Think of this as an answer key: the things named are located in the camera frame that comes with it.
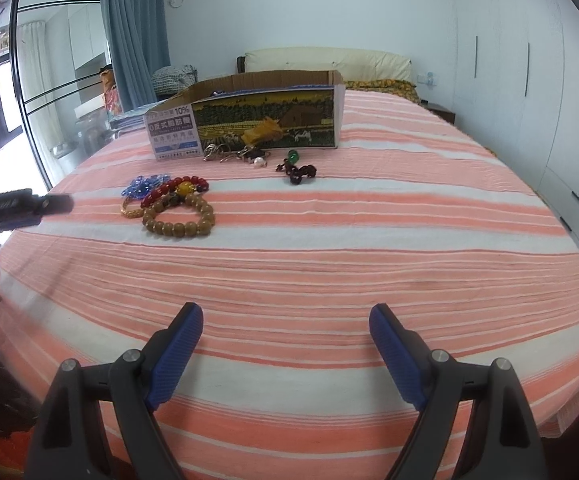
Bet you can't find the blue curtain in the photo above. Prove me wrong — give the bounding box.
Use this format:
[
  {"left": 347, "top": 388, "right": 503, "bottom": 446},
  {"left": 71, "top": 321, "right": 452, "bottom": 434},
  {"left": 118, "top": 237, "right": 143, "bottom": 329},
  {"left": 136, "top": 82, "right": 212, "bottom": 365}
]
[{"left": 98, "top": 0, "right": 158, "bottom": 112}]

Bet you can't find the orange cloth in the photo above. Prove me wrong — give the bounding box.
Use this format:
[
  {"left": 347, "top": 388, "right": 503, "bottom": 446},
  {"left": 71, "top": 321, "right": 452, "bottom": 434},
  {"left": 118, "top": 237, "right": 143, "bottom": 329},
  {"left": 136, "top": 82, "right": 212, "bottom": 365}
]
[{"left": 0, "top": 430, "right": 32, "bottom": 473}]

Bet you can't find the colourful floral cloth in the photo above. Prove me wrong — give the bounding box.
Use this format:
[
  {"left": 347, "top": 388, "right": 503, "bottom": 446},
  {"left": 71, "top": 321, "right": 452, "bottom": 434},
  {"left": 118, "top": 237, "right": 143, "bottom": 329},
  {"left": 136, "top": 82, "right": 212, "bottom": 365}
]
[{"left": 100, "top": 66, "right": 123, "bottom": 117}]

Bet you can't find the pile of folded clothes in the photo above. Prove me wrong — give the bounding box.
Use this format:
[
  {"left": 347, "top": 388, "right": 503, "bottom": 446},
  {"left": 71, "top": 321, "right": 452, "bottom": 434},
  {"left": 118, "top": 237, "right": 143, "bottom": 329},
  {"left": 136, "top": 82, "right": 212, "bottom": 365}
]
[{"left": 150, "top": 63, "right": 199, "bottom": 99}]

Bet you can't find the folded blue striped blanket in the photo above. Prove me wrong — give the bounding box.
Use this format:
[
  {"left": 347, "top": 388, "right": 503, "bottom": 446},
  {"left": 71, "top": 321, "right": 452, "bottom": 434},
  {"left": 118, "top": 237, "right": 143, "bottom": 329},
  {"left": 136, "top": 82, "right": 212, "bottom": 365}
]
[{"left": 108, "top": 108, "right": 151, "bottom": 134}]

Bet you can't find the blue crystal bracelet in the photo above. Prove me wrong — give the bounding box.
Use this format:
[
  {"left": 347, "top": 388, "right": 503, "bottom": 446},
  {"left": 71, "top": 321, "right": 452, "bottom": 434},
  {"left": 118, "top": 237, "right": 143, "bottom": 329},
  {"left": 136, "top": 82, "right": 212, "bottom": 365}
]
[{"left": 121, "top": 173, "right": 170, "bottom": 200}]

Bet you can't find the yellow floral quilt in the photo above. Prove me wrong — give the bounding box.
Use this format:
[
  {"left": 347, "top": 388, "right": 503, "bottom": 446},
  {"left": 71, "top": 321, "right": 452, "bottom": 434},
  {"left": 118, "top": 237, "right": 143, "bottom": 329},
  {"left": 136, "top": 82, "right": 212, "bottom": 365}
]
[{"left": 342, "top": 78, "right": 421, "bottom": 104}]

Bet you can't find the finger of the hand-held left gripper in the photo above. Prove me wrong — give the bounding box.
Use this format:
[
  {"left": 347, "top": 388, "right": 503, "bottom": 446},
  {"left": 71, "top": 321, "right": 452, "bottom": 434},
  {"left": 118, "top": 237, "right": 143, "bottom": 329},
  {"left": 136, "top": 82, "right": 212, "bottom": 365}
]
[{"left": 0, "top": 188, "right": 75, "bottom": 234}]

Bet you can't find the cream padded headboard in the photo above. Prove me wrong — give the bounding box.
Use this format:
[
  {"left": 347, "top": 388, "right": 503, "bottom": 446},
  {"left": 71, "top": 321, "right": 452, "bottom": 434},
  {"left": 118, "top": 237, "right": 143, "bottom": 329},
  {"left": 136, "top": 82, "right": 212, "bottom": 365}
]
[{"left": 244, "top": 47, "right": 413, "bottom": 84}]

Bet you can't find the gold bangle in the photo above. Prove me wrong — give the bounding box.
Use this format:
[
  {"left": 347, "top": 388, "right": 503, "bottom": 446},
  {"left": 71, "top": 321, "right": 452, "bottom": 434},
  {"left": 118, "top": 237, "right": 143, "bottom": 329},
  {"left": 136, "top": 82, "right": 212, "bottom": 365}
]
[{"left": 120, "top": 196, "right": 151, "bottom": 220}]

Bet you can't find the white wardrobe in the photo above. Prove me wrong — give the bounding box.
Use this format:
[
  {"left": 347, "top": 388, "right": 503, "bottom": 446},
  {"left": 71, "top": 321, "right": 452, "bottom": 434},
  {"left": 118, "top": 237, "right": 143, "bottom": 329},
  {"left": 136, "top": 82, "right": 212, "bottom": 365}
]
[{"left": 448, "top": 0, "right": 579, "bottom": 272}]

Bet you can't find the red bead bracelet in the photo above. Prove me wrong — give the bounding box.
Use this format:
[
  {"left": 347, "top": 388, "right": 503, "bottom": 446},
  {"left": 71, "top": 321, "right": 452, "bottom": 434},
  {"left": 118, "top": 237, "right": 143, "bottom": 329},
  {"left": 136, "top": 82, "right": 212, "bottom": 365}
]
[{"left": 140, "top": 174, "right": 211, "bottom": 210}]

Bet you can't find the cluster of metal rings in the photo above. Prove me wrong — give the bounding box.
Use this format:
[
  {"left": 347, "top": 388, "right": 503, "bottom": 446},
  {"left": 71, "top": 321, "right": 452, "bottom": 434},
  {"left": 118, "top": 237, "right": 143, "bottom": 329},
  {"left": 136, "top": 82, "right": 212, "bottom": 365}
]
[{"left": 202, "top": 143, "right": 269, "bottom": 167}]

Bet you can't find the orange striped bed sheet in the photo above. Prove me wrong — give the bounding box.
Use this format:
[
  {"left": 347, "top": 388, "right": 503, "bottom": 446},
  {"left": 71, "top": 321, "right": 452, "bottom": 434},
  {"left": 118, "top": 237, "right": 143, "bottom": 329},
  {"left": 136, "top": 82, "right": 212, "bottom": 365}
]
[{"left": 0, "top": 88, "right": 579, "bottom": 467}]

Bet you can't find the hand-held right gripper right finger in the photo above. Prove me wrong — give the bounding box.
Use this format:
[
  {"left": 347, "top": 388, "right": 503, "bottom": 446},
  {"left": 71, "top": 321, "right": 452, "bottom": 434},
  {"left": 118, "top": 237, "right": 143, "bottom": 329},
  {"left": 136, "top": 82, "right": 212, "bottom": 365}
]
[{"left": 369, "top": 302, "right": 549, "bottom": 480}]

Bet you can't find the black framed glass door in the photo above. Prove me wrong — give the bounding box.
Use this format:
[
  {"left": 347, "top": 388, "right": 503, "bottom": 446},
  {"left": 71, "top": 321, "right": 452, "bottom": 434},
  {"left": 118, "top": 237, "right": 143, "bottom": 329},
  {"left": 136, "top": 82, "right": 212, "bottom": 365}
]
[{"left": 0, "top": 0, "right": 116, "bottom": 192}]

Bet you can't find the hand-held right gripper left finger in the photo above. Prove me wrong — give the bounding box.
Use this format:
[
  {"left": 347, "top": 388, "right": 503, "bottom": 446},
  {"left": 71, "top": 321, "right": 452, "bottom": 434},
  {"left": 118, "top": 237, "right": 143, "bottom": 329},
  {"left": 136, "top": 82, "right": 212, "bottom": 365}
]
[{"left": 23, "top": 301, "right": 204, "bottom": 480}]

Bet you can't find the dark red bead pendant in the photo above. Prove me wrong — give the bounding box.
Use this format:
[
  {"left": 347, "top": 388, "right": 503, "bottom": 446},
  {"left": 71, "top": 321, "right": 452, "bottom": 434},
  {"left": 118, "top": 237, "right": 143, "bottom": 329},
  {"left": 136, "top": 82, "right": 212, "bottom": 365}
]
[{"left": 275, "top": 149, "right": 319, "bottom": 185}]

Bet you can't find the printed cardboard box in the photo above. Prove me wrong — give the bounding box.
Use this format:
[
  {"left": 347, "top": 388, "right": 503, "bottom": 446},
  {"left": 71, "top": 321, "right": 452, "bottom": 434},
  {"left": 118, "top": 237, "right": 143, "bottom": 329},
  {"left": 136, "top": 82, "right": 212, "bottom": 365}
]
[{"left": 142, "top": 69, "right": 347, "bottom": 162}]

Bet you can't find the brown round bead bracelet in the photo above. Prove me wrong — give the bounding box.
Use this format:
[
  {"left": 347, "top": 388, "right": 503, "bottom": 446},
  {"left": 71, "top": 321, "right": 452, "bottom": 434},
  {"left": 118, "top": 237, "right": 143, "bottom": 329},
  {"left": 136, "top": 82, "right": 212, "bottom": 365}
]
[{"left": 141, "top": 193, "right": 216, "bottom": 240}]

